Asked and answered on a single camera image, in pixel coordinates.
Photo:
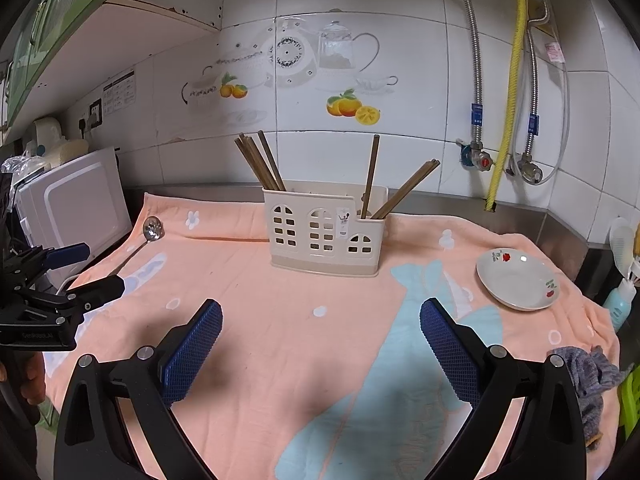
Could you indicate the black wall socket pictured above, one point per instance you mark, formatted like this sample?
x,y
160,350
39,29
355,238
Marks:
x,y
95,109

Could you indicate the beige plastic utensil holder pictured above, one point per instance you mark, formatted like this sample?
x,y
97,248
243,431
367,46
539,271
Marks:
x,y
325,265

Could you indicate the grey knitted cloth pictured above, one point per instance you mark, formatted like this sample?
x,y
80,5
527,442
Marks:
x,y
585,375

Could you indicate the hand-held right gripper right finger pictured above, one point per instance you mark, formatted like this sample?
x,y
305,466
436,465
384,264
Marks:
x,y
450,355

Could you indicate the cream kitchen appliance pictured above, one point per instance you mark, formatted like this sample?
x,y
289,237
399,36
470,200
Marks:
x,y
50,135

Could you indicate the bunch of wooden chopsticks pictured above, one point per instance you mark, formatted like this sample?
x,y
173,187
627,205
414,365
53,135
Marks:
x,y
264,172

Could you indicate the white flower print plate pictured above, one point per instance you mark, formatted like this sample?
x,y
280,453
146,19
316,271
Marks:
x,y
515,280

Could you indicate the steel ladle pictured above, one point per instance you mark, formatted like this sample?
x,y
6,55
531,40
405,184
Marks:
x,y
152,230

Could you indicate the pink paper tag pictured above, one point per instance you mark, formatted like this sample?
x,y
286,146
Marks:
x,y
554,51

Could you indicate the person's left hand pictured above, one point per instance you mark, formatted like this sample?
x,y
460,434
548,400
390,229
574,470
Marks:
x,y
35,380

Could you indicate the white rice paddle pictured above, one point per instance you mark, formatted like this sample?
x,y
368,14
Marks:
x,y
622,245

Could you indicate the green plastic basket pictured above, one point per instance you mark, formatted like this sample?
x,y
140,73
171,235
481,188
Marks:
x,y
631,390

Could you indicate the white instruction sticker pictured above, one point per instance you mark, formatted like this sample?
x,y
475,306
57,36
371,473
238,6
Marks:
x,y
120,90

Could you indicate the pale blue bottle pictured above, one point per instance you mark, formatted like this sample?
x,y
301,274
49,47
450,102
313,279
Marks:
x,y
617,305

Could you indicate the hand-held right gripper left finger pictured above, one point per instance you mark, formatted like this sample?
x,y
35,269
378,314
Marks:
x,y
192,352

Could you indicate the clear plastic bag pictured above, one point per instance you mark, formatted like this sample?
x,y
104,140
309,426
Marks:
x,y
20,166

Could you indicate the white microwave oven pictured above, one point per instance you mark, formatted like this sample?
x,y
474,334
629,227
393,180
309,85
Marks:
x,y
85,200

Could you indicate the steel water valve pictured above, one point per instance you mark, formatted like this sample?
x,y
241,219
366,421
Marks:
x,y
530,170

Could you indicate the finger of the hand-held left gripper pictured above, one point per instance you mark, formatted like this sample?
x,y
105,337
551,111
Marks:
x,y
97,292
67,255

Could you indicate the peach printed towel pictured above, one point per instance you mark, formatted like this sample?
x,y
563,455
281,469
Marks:
x,y
225,270

